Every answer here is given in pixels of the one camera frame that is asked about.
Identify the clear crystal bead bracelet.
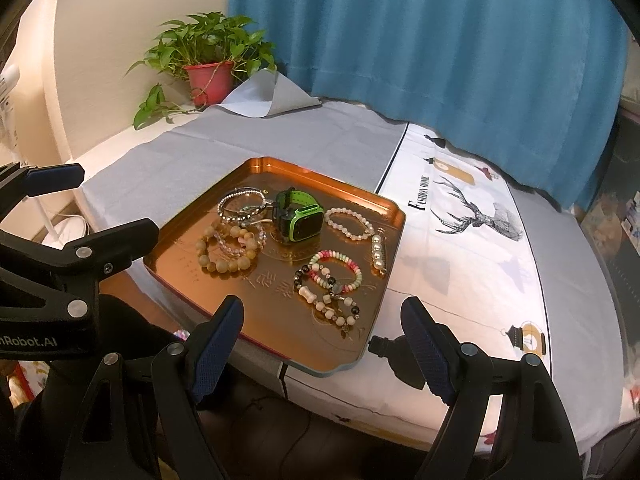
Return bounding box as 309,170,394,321
214,219,267,257

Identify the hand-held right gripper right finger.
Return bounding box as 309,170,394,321
400,296,584,480

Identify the potted green plant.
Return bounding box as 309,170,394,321
125,11,278,131

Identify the pearl hair pin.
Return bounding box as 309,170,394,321
371,229,390,277

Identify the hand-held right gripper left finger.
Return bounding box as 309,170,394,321
82,295,246,480

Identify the large wooden bead bracelet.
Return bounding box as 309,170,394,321
196,225,262,275

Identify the green and black wristwatch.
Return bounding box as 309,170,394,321
271,186,327,244

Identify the black and white stone bracelet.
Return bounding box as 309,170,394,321
293,266,362,337

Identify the copper metal tray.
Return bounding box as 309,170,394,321
143,157,407,377

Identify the grey tablecloth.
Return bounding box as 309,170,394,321
80,71,621,376

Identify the black cable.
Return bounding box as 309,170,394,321
276,360,313,461

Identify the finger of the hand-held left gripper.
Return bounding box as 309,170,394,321
0,217,161,321
0,162,86,221

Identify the white deer print table runner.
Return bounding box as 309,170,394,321
277,121,553,453

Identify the pink and green bead bracelet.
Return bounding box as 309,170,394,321
306,249,363,292

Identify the pale pink bead bracelet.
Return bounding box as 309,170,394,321
324,206,375,242

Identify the patterned floral bag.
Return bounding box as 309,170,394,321
0,360,51,409

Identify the blue curtain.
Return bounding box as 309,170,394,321
227,0,631,211

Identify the silver bangle set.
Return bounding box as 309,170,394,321
217,186,273,228

